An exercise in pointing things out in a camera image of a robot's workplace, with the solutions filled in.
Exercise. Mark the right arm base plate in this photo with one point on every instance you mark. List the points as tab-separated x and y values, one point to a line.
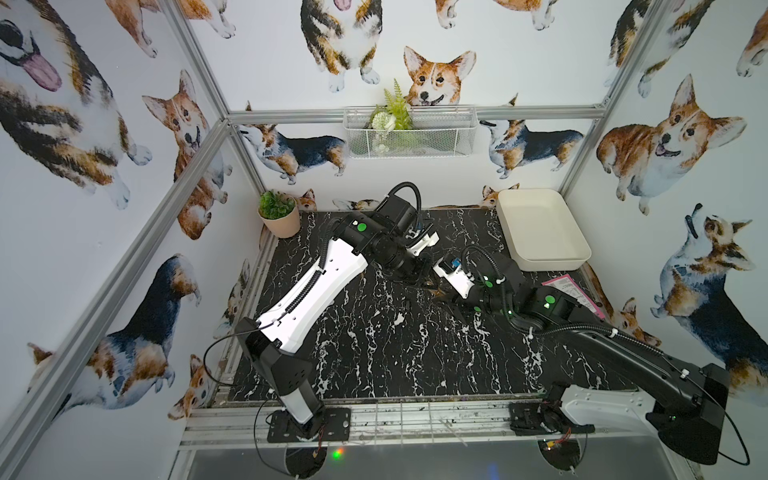
541	418

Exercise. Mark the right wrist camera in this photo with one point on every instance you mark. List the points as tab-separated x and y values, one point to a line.
452	271

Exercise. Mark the potted green plant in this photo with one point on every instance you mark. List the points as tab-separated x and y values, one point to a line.
279	213

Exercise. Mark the pink card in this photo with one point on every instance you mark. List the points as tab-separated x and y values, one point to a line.
568	285

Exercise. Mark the cream rectangular tray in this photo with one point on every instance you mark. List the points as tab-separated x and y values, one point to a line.
540	231

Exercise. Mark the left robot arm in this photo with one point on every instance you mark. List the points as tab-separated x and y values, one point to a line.
273	340

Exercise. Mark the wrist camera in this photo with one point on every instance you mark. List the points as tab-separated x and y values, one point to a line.
426	241
452	271

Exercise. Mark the white wire basket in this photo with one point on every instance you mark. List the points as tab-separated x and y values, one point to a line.
437	132

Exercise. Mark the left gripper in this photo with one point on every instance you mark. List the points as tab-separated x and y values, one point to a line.
417	264

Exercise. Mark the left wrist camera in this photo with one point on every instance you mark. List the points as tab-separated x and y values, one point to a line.
426	241

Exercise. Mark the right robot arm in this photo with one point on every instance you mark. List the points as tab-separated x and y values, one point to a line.
690	400

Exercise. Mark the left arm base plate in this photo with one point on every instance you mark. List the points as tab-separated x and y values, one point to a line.
329	424

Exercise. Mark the green fern with white flower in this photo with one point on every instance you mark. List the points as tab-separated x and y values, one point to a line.
391	123

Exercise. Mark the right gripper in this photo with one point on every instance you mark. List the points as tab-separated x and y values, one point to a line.
477	282

